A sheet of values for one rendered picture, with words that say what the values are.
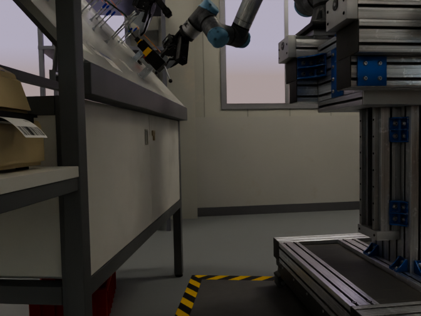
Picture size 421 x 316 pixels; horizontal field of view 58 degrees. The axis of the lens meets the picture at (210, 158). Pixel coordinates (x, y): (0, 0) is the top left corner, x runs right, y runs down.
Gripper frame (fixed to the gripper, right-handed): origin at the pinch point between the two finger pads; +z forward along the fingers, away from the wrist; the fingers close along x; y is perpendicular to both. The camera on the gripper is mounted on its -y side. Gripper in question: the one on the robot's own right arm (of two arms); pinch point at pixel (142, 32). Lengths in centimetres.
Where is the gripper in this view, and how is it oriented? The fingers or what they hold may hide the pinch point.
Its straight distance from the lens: 173.6
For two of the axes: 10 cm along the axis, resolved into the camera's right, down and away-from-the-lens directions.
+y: -9.3, -3.7, -0.2
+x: -0.3, 1.3, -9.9
